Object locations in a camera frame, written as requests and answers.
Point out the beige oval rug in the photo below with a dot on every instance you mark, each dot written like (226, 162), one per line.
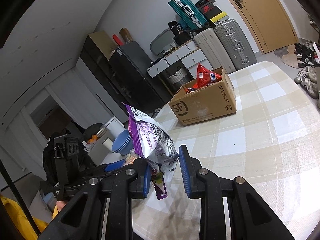
(290, 55)

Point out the white appliance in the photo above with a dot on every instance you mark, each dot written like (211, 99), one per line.
(113, 126)

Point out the white wardrobe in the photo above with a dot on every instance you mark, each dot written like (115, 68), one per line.
(50, 67)

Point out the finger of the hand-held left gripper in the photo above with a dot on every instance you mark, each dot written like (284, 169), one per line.
(115, 166)

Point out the cluster of sneakers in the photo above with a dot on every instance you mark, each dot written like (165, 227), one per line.
(307, 62)

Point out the black backpack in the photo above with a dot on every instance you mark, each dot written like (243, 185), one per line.
(48, 160)

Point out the cardboard box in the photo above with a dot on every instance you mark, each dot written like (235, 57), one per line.
(207, 105)

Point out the black bag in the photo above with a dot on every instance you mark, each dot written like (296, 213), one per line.
(178, 30)

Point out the flat cardboard sheet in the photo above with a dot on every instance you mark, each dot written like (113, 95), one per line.
(102, 41)

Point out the white drawer desk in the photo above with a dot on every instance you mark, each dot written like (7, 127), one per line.
(180, 57)

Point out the red bag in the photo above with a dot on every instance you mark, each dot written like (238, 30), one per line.
(115, 39)

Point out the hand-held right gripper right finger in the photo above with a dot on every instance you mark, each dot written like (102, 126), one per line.
(186, 172)

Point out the purple snack packet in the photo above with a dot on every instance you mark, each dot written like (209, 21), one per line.
(150, 140)

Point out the striped floor mat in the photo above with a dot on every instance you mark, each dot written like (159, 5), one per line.
(158, 111)

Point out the red triangular chip packet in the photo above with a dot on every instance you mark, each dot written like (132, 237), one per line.
(207, 76)

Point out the white suitcase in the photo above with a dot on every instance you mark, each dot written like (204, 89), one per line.
(212, 50)

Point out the black tall cabinet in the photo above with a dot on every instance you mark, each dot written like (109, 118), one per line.
(95, 62)

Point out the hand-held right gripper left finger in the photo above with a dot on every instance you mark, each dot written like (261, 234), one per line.
(146, 182)

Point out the yellow black shoe box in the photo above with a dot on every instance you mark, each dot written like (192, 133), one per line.
(220, 18)

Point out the silver suitcase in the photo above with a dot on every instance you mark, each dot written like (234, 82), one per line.
(235, 42)

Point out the blue bowl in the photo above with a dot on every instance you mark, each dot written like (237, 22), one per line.
(126, 147)
(121, 138)

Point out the brown paper bag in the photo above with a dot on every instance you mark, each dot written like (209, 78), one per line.
(126, 36)

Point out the black fridge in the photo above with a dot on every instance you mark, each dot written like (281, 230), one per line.
(135, 75)

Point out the woven basket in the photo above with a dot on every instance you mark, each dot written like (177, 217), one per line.
(176, 76)

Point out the person's yellow jacket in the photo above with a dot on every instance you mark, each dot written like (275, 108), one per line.
(17, 220)

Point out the grey oval tub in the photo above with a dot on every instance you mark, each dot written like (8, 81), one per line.
(160, 41)

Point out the teal suitcase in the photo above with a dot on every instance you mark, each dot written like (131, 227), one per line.
(187, 12)

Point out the white storage box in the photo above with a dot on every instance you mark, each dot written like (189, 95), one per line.
(102, 150)

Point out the wooden door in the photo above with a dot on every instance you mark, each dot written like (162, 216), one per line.
(257, 15)

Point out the red black shoe box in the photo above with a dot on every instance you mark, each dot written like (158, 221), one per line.
(208, 8)

